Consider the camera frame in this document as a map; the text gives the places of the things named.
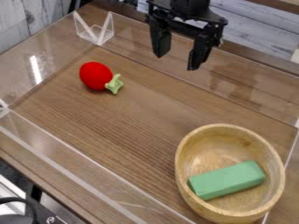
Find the red plush strawberry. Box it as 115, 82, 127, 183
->
79, 61, 124, 95

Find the brown wooden bowl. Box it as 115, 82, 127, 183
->
174, 123, 286, 224

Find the black cable at bottom left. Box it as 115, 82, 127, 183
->
0, 196, 40, 224

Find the clear acrylic tray wall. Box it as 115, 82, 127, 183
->
0, 98, 295, 224

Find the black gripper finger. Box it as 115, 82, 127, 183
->
187, 32, 212, 71
150, 17, 172, 58

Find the clear acrylic corner bracket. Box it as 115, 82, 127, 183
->
72, 11, 115, 46

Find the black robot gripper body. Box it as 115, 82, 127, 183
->
147, 0, 228, 46

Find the green rectangular block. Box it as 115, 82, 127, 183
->
187, 161, 266, 200

